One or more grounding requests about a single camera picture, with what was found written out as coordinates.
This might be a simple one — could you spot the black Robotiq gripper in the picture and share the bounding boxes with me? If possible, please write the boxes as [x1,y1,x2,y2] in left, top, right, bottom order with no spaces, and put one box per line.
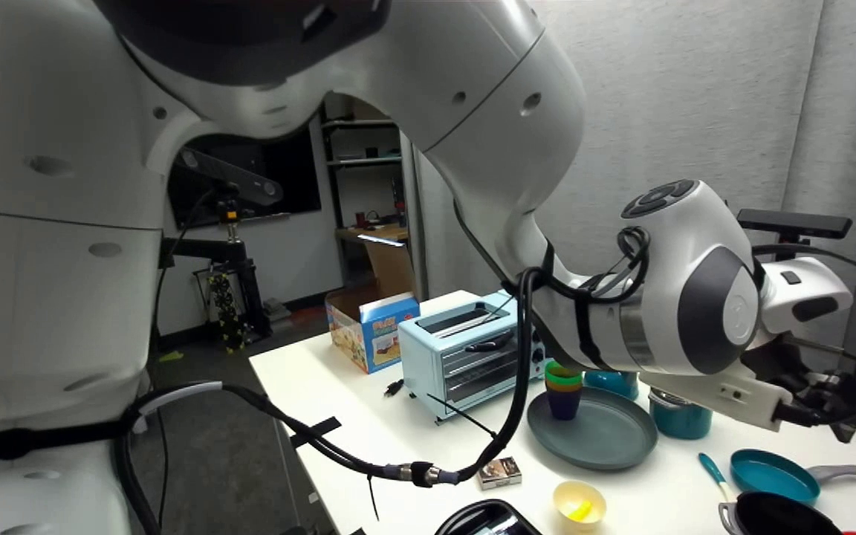
[742,331,856,444]

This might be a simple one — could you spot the teal pot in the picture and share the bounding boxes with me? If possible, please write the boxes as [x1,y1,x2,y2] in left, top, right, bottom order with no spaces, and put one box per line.
[649,383,717,443]

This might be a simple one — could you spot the small teal kettle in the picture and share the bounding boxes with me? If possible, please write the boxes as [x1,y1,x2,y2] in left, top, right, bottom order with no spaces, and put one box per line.
[586,369,640,404]

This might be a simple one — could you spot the grey-blue plate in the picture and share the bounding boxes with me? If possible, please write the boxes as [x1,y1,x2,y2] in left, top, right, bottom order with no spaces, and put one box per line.
[527,385,660,474]

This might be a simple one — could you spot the purple cup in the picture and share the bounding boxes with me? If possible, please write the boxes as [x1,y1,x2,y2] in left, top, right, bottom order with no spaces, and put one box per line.
[545,385,586,421]

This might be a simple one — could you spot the yellow round lid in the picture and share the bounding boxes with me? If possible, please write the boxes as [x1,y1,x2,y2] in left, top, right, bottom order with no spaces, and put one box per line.
[549,479,608,529]

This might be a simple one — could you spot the green cup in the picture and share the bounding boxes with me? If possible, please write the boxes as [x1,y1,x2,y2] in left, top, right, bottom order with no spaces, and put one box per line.
[545,360,586,385]

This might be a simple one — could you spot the small brown card box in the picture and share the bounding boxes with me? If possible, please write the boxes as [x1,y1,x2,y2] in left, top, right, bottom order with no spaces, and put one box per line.
[472,455,527,493]

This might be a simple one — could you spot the glossy black tray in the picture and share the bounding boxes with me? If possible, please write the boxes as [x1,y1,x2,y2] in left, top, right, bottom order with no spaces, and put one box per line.
[435,498,545,535]

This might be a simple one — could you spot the light blue toaster oven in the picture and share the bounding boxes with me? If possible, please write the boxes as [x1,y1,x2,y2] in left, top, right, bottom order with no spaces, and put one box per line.
[396,291,534,425]

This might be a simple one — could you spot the blue and cardboard box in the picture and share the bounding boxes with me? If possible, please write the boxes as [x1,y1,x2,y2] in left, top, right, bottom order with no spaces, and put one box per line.
[325,291,423,378]

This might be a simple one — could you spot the open cardboard box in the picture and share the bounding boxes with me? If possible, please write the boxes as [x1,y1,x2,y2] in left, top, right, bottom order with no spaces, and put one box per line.
[335,223,415,297]

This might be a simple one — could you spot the white shelf unit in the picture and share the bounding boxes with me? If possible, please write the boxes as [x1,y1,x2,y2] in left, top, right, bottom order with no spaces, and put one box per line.
[317,92,423,300]

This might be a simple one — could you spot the black tape strip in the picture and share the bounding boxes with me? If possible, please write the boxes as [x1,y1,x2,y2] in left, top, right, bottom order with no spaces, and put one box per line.
[287,416,344,449]

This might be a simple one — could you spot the black tripod stand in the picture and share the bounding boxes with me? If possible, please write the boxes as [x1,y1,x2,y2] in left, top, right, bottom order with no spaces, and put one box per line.
[157,235,273,345]

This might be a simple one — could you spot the teal pan grey handle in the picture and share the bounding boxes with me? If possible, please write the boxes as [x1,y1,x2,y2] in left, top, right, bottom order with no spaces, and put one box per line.
[727,444,856,507]

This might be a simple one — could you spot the white printed camera mount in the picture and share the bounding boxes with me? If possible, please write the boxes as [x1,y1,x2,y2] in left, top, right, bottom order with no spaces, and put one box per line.
[644,360,793,431]

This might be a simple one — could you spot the black pan teal handle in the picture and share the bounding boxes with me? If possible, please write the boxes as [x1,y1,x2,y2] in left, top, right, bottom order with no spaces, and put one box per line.
[695,450,845,535]

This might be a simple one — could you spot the black bar camera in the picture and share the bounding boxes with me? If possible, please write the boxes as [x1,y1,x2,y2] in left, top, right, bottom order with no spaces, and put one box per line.
[733,205,856,241]

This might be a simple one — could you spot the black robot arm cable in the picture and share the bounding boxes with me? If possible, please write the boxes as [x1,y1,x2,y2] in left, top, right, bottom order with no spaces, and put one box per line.
[114,226,856,535]

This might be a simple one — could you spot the black wall monitor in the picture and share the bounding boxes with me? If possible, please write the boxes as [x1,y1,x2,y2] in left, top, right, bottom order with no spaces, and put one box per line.
[167,128,325,227]

